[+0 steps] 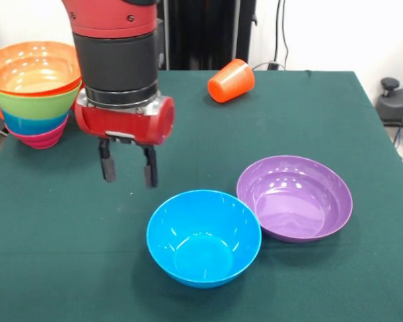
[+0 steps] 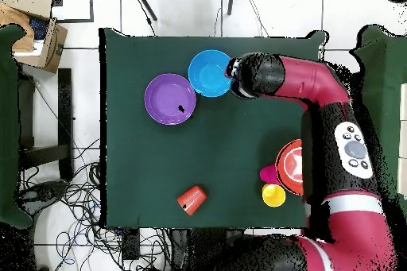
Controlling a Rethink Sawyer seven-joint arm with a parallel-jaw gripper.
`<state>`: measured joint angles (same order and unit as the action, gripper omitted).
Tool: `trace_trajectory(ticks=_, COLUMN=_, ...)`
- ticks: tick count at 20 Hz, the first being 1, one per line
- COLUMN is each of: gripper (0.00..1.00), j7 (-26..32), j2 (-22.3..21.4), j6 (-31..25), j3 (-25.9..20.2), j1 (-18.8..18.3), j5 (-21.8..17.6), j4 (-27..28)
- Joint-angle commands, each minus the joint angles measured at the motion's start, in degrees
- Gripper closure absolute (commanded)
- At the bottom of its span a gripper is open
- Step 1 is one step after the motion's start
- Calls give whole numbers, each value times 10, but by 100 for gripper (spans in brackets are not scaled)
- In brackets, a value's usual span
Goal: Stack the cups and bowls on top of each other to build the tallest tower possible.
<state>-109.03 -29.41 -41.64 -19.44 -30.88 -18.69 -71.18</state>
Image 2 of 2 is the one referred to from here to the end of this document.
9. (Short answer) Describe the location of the purple bowl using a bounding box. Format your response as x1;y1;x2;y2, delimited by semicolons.
143;72;197;126

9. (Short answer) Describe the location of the large blue bowl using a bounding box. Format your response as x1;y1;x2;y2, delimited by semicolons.
188;48;233;98

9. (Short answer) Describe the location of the orange cup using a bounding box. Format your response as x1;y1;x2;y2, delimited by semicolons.
176;184;208;217

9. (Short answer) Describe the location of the pink cup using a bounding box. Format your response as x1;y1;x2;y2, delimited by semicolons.
259;163;279;185

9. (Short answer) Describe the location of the large orange bowl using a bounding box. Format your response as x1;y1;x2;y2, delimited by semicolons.
274;138;304;196

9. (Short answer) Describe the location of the yellow cup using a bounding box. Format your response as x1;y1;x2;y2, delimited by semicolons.
261;183;287;209

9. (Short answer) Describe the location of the dark green tablecloth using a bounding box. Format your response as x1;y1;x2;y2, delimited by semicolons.
99;27;330;231

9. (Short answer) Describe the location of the black power strip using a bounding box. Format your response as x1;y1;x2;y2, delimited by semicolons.
121;227;141;261

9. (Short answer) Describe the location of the cardboard box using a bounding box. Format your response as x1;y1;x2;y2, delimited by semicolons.
0;0;68;75

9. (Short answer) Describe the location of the dark grey stand base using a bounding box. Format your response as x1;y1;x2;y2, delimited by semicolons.
17;180;69;218

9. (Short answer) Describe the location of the green covered side table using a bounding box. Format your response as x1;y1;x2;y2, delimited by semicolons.
349;24;407;215
0;24;33;229

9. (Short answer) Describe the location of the blue cloth bundle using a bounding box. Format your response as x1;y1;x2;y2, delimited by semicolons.
28;17;49;41

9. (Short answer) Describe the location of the tangle of cables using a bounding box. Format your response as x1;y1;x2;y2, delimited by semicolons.
18;137;172;271

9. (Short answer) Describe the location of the black chair frame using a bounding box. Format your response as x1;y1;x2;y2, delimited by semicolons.
347;67;365;126
17;68;74;183

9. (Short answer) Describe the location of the white board black frame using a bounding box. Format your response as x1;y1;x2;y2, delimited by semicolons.
50;0;95;24

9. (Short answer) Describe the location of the blue cable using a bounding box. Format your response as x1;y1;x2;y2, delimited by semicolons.
56;232;77;267

